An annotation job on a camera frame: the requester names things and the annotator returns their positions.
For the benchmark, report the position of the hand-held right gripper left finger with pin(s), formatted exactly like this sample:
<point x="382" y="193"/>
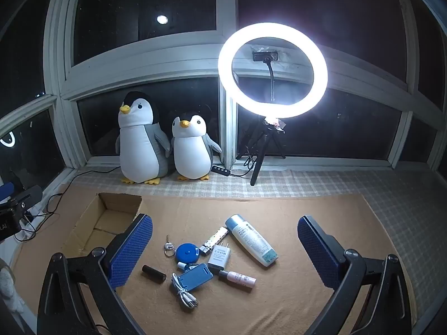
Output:
<point x="132" y="247"/>

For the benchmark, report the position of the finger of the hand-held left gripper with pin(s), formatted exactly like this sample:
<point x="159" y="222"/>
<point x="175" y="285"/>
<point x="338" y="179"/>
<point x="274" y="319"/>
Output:
<point x="5" y="191"/>
<point x="26" y="196"/>

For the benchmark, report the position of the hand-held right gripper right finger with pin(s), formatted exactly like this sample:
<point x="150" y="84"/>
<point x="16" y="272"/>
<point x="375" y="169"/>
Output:
<point x="317" y="251"/>

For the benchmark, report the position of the black lipstick tube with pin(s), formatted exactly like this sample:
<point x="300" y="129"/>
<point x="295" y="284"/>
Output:
<point x="153" y="273"/>

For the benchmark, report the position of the cardboard box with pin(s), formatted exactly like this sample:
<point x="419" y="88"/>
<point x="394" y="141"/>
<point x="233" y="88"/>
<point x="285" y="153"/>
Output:
<point x="104" y="223"/>

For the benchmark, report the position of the round blue tape measure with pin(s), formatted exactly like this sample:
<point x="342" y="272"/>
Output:
<point x="187" y="252"/>

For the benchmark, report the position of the white bottle with blue cap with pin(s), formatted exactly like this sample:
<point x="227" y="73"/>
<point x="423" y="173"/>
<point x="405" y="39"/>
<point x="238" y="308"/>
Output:
<point x="249" y="239"/>

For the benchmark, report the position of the small pink bottle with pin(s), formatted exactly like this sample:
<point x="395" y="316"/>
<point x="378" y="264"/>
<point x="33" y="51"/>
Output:
<point x="241" y="279"/>

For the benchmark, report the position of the white charger plug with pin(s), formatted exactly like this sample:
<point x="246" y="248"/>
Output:
<point x="218" y="256"/>

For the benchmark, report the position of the white power strip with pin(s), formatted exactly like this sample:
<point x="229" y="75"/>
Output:
<point x="35" y="214"/>

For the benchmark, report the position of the small blue white tube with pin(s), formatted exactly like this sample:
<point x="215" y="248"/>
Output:
<point x="181" y="265"/>

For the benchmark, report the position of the white fluffy cloth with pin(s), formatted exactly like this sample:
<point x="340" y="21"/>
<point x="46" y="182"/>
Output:
<point x="7" y="279"/>

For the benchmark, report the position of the checked cloth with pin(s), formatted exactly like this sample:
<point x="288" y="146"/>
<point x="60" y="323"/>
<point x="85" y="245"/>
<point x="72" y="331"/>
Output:
<point x="384" y="195"/>

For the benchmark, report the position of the large penguin plush toy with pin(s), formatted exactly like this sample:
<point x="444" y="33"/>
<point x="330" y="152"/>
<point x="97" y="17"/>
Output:
<point x="139" y="146"/>

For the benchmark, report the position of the small penguin plush toy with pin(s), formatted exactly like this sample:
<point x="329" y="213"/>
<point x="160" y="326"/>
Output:
<point x="192" y="153"/>

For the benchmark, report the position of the black gooseneck phone holder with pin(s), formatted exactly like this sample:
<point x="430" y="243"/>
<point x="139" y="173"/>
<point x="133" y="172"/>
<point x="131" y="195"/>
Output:
<point x="264" y="56"/>

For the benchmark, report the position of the white window frame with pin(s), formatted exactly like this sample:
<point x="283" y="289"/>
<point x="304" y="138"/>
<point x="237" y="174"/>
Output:
<point x="227" y="7"/>

